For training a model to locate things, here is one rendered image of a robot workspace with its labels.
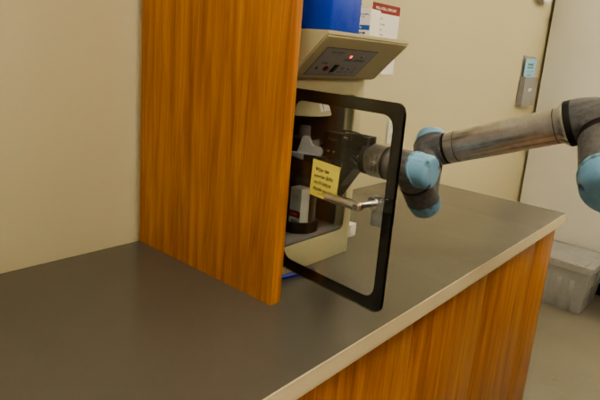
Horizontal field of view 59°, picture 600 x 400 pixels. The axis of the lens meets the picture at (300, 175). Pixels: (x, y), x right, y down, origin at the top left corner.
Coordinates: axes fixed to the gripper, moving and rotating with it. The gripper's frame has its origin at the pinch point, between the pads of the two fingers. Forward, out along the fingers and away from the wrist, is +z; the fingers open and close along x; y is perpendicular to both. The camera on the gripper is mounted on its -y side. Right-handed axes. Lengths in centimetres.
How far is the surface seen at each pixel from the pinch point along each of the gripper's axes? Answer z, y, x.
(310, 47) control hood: -13.9, 25.7, 18.1
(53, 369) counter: -8, -28, 68
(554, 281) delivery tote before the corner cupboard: -8, -105, -251
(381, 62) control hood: -13.4, 23.7, -10.0
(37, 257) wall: 37, -27, 51
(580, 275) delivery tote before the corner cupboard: -23, -95, -250
